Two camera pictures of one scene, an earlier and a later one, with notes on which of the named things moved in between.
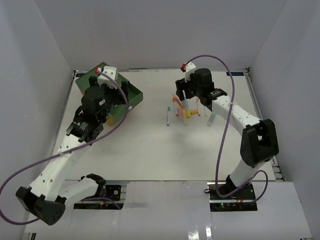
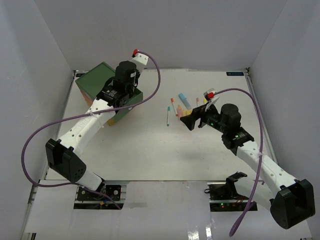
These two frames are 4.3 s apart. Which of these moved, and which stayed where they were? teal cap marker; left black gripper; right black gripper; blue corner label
Moved: right black gripper; left black gripper
Stayed: teal cap marker; blue corner label
